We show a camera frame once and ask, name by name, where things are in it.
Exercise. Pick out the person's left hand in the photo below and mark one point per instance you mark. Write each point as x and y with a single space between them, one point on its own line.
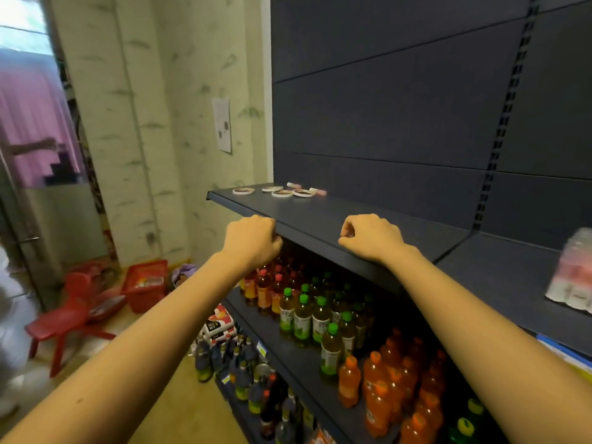
249 242

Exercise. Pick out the person's right hand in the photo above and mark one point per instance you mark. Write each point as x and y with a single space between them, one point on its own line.
372 240

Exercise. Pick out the person's left thumb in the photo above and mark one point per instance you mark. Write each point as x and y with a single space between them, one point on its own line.
277 244

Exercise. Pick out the person's right thumb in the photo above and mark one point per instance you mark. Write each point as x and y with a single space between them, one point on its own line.
345 234

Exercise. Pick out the dark grey metal shelf board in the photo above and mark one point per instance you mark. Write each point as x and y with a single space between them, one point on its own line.
319 217
504 277

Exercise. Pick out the person's right forearm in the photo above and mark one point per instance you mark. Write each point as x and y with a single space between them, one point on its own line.
485 351

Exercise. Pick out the person's left forearm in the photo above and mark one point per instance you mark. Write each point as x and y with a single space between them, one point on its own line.
138 351

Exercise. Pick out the group of red-capped juice bottles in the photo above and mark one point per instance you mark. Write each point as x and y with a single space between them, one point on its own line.
264 286

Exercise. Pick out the round white cosmetic tin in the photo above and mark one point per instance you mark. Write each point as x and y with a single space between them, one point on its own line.
243 191
303 193
272 189
282 193

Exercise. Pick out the group of green-capped tea bottles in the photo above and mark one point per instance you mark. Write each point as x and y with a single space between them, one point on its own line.
319 319

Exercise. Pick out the purple cloth bundle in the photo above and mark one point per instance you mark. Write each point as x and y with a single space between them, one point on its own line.
184 272

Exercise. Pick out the white and red packets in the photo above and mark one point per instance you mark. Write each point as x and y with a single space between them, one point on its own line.
218 324

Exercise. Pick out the dark grey bottle shelf board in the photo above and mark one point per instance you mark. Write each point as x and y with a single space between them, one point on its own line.
296 360

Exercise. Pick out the white paper notice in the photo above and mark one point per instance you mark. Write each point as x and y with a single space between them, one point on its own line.
222 124

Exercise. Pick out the red plastic shopping basket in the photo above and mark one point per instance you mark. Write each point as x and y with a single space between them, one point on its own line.
145 286

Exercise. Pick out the group of dark drink bottles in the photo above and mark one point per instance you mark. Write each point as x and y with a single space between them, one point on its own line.
249 383

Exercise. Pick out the dark grey shelving unit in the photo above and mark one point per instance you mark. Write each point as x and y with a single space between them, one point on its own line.
397 97

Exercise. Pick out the group of orange drink bottles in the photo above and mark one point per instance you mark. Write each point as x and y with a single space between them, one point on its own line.
388 388

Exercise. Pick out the green bottle with yellow cap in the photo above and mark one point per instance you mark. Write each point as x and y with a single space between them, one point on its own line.
476 409
464 432

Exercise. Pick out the red plastic chair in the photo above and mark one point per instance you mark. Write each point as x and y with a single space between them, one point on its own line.
69 314

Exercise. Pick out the wrapped pack of pink bottles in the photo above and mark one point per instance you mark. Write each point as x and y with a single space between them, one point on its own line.
572 272

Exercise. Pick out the blue and yellow box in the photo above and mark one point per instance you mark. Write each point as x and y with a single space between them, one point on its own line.
566 356

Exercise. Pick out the pink curtain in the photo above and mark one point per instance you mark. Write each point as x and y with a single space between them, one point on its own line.
37 120

